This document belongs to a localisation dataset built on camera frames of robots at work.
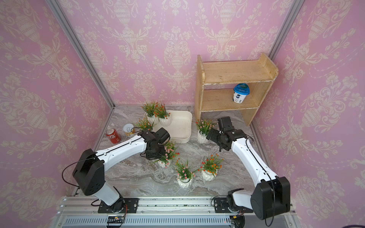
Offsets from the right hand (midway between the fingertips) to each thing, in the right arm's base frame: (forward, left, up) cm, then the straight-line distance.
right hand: (214, 138), depth 83 cm
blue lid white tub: (+23, -18, +15) cm, 33 cm away
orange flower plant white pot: (+28, +43, -7) cm, 52 cm away
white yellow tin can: (+15, +56, -8) cm, 59 cm away
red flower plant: (+13, +44, 0) cm, 46 cm away
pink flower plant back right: (+9, +5, 0) cm, 10 cm away
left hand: (-7, +32, -7) cm, 33 cm away
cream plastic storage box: (+19, +21, -14) cm, 32 cm away
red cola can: (+9, +64, -5) cm, 65 cm away
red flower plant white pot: (+23, +32, -5) cm, 40 cm away
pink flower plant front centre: (-19, +19, -1) cm, 27 cm away
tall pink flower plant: (-8, +26, 0) cm, 27 cm away
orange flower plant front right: (-17, +6, -2) cm, 18 cm away
